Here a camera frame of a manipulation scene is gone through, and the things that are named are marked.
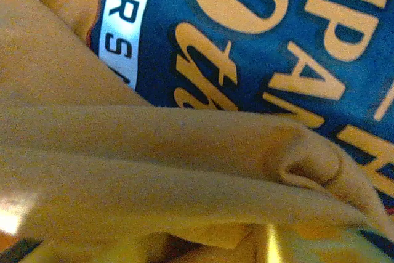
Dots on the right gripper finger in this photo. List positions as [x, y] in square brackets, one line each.
[18, 252]

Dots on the orange t-shirt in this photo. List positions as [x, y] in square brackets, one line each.
[154, 152]

